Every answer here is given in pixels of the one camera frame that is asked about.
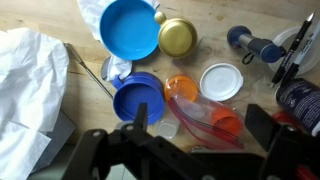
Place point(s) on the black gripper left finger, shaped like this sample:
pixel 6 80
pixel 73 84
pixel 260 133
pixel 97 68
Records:
pixel 142 116

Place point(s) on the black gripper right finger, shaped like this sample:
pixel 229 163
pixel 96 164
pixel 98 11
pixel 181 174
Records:
pixel 261 125

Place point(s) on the white round plastic lid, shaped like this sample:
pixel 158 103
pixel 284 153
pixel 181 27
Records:
pixel 221 81

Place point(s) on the gold metal jar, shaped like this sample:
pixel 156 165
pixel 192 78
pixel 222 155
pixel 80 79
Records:
pixel 176 37

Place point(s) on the clear round plastic lid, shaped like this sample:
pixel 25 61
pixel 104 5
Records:
pixel 283 40

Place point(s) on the dark blue plastic cup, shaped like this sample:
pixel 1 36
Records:
pixel 138 98

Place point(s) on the red cap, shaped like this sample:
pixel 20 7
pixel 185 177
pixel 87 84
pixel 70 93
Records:
pixel 283 117

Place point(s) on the small clear plastic container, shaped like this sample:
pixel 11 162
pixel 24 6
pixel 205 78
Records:
pixel 166 128

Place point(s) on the dark blue printed can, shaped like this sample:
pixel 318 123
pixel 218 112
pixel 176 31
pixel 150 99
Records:
pixel 300 101

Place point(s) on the orange plastic cup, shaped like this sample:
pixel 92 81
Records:
pixel 181 87

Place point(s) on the thin metal skewer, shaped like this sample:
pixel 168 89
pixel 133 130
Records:
pixel 87 69

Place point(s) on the black marker white label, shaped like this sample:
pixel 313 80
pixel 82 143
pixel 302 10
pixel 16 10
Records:
pixel 301 55

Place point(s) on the black marker pen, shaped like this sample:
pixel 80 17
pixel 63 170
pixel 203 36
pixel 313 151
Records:
pixel 293 50

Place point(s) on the light blue plastic bowl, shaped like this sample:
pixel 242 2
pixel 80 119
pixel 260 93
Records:
pixel 129 29

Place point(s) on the grey box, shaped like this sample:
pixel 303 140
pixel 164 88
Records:
pixel 56 140

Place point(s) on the white cloth towel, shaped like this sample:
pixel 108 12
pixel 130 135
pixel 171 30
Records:
pixel 28 90

